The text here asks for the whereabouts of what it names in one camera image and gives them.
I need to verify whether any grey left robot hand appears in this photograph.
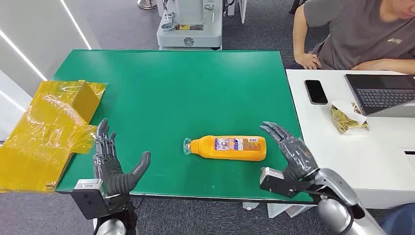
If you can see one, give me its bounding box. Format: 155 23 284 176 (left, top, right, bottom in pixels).
93 118 152 197

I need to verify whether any grey laptop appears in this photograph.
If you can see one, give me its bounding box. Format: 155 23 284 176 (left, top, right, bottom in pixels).
344 73 415 118

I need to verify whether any white stand leg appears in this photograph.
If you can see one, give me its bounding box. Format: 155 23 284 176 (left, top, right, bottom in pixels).
227 0 248 24

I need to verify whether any white table leg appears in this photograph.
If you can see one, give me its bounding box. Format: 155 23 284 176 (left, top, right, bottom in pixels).
267 203 314 218

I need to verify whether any person's left hand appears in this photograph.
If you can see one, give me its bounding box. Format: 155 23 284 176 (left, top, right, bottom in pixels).
350 60 390 71

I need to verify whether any orange plastic bottle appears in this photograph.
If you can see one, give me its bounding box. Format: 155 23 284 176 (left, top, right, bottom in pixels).
182 135 268 162

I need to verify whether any black smartphone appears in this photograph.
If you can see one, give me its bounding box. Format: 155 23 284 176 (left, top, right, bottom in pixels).
304 79 329 105

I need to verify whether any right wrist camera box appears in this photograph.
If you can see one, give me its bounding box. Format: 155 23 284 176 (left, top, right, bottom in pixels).
259 167 314 198

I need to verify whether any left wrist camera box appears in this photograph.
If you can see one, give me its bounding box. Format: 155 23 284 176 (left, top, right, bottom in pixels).
70 179 109 220

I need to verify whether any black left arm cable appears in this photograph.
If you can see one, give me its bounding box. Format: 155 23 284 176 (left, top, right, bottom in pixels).
129 194 145 212

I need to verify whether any person's right hand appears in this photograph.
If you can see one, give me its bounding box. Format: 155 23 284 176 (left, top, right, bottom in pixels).
294 52 322 71

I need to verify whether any yellow taped cardboard box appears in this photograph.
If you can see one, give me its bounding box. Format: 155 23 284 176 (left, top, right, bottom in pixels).
0 80 107 194

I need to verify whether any blue cloth item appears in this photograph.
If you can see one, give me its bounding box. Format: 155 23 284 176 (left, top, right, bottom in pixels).
377 203 415 235

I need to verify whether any gold snack packet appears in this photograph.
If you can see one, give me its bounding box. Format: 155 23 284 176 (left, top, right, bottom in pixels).
330 103 369 135

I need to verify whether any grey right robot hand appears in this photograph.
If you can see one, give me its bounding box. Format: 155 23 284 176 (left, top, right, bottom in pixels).
260 121 320 181

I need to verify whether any chrome stand base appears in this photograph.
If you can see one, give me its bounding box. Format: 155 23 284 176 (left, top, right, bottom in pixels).
137 0 158 10

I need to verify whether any white machine base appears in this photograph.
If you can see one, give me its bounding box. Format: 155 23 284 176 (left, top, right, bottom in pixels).
156 0 224 51

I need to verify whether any black chair base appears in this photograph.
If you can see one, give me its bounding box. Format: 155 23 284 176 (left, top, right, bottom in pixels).
289 0 307 15

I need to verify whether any person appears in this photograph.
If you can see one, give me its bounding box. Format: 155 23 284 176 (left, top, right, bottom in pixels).
285 0 415 75

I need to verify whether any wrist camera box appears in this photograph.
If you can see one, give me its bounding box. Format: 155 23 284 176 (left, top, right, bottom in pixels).
259 167 314 198
70 179 109 220

